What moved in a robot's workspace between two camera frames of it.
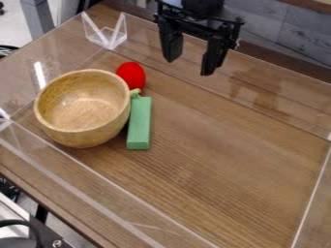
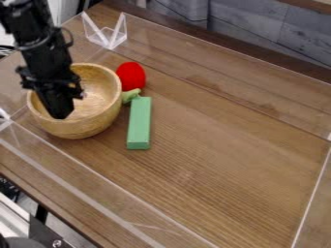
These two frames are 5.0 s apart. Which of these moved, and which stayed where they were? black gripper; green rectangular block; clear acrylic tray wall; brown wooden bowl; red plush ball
Moved: black gripper; brown wooden bowl
Stayed: clear acrylic tray wall; green rectangular block; red plush ball
